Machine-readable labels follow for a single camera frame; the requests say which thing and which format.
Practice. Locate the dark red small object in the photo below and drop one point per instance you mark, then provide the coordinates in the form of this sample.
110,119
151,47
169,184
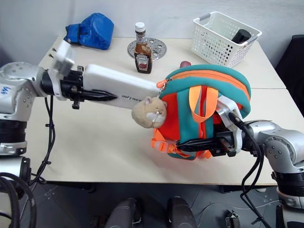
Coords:
185,64

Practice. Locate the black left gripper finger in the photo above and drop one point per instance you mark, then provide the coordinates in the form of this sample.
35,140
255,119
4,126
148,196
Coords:
99,95

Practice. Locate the white perforated plastic basket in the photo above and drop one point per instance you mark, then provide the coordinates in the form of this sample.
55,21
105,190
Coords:
213,42

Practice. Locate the orange and teal backpack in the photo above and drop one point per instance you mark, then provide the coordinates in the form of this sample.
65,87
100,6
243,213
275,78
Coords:
209,78

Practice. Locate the brown ketchup bottle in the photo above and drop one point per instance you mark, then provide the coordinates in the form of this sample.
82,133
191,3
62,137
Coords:
143,57

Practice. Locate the round perforated metal plate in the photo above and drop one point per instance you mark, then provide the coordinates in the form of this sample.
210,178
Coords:
158,48

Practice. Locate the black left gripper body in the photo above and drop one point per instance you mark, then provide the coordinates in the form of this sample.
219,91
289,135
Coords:
71,85

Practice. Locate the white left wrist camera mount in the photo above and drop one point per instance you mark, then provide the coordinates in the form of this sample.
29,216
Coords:
63,55

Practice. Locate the small dark floor object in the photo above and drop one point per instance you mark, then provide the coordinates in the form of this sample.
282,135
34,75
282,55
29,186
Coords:
232,219

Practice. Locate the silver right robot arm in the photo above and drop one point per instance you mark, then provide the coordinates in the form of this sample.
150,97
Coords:
280,140

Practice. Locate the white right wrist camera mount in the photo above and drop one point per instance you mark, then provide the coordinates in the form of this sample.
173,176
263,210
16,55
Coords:
226,104

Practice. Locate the black rectangular object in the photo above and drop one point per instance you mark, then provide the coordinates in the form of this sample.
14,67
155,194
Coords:
241,36

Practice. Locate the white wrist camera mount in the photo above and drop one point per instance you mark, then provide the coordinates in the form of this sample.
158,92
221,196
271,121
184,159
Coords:
226,104
63,55

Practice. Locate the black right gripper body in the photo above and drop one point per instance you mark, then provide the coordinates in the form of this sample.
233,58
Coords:
223,145

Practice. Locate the dark rounded shape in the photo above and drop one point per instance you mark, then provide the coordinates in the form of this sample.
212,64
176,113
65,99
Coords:
180,213
126,213

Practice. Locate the blue fabric bag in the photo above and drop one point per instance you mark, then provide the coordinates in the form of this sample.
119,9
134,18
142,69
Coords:
95,31

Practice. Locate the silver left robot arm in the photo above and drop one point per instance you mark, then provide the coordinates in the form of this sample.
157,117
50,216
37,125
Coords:
16,78

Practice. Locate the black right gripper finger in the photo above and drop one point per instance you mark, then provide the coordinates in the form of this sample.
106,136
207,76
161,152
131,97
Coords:
199,141
197,148

